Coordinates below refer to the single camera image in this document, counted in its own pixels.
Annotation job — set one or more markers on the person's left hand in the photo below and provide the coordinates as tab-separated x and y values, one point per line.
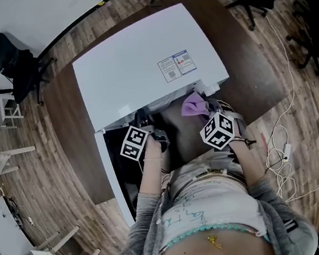
153	149

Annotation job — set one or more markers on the white printed shirt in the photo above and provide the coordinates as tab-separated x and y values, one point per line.
215	203

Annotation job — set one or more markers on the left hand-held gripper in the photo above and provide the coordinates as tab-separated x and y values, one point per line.
133	141

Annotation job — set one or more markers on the person's legs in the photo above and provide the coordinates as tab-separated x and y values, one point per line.
198	165

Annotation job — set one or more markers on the purple cloth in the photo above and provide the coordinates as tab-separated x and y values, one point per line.
191	105

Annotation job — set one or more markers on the thin gold bangle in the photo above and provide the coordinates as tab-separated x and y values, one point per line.
240	140

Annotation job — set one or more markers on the grey knitted cardigan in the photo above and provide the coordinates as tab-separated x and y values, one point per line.
278	201

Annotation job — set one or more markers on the person's left forearm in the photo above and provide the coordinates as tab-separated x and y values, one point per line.
151	177

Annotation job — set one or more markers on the white microwave door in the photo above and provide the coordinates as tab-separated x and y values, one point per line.
110	173

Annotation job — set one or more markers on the white microwave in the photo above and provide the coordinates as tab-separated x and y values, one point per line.
140	68

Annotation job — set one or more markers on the dark wooden table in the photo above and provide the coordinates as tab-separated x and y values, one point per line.
71	135

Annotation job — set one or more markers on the white power strip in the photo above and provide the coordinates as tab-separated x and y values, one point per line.
288	151

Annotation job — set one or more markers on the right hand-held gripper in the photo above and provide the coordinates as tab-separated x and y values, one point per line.
217	129

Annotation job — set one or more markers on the white stool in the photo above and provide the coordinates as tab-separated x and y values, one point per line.
8	109

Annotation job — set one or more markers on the black office chair with jacket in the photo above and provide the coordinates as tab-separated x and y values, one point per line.
19	69

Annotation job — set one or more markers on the person's right forearm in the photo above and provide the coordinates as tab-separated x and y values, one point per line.
247	165

